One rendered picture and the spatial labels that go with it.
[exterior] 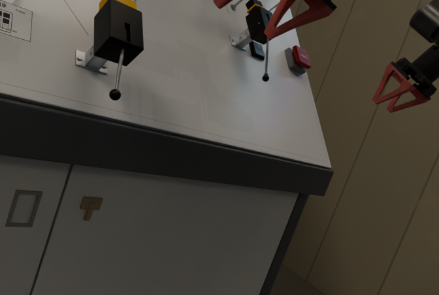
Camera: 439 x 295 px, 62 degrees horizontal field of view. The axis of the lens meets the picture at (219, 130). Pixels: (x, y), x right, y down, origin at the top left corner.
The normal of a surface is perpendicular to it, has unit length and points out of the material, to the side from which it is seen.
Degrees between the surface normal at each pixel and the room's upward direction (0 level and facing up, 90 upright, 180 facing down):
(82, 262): 90
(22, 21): 50
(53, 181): 90
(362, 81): 90
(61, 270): 90
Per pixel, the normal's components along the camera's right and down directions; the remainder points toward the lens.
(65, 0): 0.67, -0.37
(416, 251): -0.65, -0.15
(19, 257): 0.59, 0.30
